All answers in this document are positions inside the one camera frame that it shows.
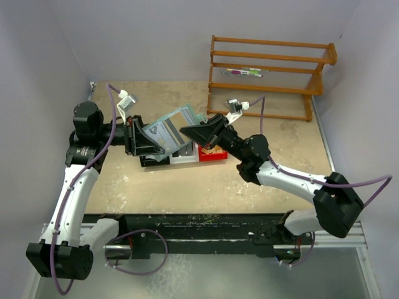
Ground red bin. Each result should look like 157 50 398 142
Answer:
198 146 228 162

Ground purple marker pen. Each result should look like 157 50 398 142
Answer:
226 69 263 78

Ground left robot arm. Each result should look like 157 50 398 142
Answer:
26 102 156 282

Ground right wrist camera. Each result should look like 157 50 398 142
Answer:
226 99 250 125

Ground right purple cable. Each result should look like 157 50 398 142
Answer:
249 95 393 268

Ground wooden shelf rack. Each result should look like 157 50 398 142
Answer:
206 36 338 122

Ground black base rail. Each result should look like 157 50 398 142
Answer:
54 213 347 259

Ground white bin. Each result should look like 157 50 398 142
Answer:
169 142 199 164

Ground gold card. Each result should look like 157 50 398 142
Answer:
201 146 223 155

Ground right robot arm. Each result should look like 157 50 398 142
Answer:
180 114 364 238

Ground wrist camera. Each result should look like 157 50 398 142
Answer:
117 90 138 124
226 99 250 125

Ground grey clip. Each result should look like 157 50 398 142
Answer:
221 70 233 77

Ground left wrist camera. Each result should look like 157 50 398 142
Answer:
117 90 138 124

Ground black bin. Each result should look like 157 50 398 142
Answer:
140 156 170 168

